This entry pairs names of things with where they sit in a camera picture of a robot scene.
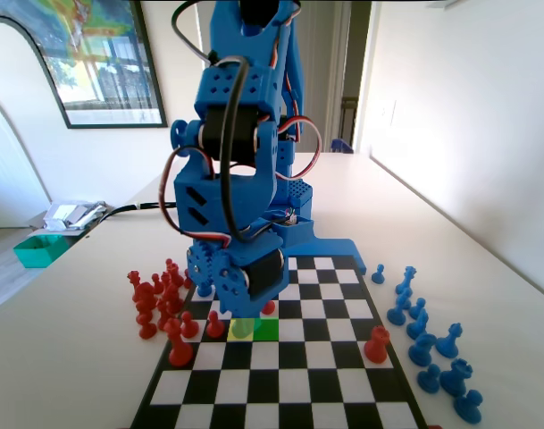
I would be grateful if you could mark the blue SO-100 robot arm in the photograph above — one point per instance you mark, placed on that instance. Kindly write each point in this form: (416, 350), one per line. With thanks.
(249, 192)

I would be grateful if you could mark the blue chess pawn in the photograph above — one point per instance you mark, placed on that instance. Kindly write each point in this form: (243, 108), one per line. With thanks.
(378, 276)
(429, 381)
(204, 292)
(417, 310)

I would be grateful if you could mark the red piece board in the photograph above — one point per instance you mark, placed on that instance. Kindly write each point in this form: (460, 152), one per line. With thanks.
(377, 346)

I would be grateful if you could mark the blue chess piece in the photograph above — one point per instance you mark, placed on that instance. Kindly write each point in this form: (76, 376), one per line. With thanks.
(395, 315)
(469, 407)
(449, 344)
(404, 300)

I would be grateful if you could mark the blue chess queen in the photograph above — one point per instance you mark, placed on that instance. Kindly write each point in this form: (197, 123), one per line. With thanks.
(407, 279)

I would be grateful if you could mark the blue chess bishop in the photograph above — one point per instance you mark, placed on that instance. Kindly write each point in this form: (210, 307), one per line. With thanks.
(418, 328)

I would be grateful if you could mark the blue chess knight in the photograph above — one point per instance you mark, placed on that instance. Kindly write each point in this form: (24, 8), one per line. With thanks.
(421, 350)

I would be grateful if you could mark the black white chessboard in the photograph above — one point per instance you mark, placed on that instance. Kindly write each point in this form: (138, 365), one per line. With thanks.
(316, 357)

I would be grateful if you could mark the blue chair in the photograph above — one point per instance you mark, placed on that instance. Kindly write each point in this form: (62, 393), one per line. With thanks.
(340, 146)

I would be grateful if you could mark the cardboard box with papers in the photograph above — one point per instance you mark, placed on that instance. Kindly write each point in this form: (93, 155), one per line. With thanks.
(70, 214)

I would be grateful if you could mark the green plastic box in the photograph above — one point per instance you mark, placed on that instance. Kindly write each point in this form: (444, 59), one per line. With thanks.
(37, 252)

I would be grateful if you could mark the framed colourful poster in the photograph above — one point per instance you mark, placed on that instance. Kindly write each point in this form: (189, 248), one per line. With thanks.
(102, 58)

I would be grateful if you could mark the white arched panel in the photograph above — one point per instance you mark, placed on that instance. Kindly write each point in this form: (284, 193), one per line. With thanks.
(12, 147)

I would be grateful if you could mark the blue printed base plate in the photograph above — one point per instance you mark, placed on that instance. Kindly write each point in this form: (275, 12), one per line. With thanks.
(325, 248)

